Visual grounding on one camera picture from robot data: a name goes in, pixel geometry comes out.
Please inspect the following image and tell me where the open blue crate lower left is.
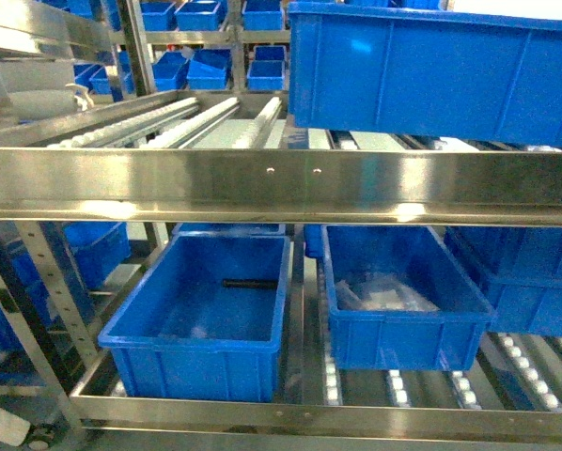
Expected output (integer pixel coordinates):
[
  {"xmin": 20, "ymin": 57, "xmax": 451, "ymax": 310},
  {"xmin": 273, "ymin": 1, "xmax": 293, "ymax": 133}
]
[{"xmin": 98, "ymin": 233, "xmax": 290, "ymax": 403}]

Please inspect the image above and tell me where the open blue crate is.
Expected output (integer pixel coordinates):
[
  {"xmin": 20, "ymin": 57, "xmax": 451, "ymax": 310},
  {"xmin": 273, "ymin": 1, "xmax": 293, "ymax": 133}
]
[
  {"xmin": 98, "ymin": 233, "xmax": 290, "ymax": 403},
  {"xmin": 321, "ymin": 225, "xmax": 496, "ymax": 371}
]

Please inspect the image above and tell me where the open blue crate lower middle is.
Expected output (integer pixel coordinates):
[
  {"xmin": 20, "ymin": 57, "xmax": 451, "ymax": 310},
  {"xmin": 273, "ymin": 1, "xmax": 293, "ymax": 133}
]
[{"xmin": 321, "ymin": 225, "xmax": 496, "ymax": 371}]

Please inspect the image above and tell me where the blue crate lower right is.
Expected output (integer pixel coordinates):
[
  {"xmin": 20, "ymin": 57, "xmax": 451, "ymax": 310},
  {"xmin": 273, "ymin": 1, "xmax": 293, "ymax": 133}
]
[{"xmin": 445, "ymin": 226, "xmax": 562, "ymax": 337}]

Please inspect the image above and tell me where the blue crate upper right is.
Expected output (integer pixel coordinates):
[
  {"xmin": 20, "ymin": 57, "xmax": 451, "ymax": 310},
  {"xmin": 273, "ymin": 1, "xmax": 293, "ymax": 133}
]
[{"xmin": 288, "ymin": 1, "xmax": 562, "ymax": 147}]

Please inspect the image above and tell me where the steel shelf front rail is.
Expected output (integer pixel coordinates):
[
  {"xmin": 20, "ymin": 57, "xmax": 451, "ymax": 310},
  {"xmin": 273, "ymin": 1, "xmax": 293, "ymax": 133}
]
[{"xmin": 0, "ymin": 148, "xmax": 562, "ymax": 226}]

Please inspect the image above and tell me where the steel shelf rail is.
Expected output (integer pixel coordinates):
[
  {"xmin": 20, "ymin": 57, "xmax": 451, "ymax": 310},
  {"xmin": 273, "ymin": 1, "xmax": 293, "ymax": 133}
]
[
  {"xmin": 70, "ymin": 395, "xmax": 562, "ymax": 444},
  {"xmin": 0, "ymin": 148, "xmax": 562, "ymax": 226}
]

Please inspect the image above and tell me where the lower steel shelf rail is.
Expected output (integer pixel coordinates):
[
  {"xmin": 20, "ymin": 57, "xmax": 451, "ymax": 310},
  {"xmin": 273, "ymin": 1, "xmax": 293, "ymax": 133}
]
[{"xmin": 70, "ymin": 395, "xmax": 562, "ymax": 444}]

